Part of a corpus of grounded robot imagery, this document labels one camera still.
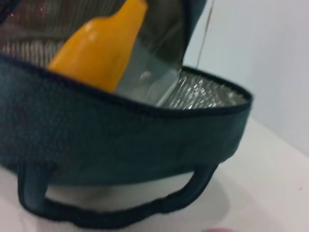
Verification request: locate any dark teal insulated lunch bag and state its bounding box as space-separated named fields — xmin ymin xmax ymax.
xmin=0 ymin=0 xmax=253 ymax=229

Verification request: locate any yellow toy banana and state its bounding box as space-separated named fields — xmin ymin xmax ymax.
xmin=48 ymin=0 xmax=148 ymax=94

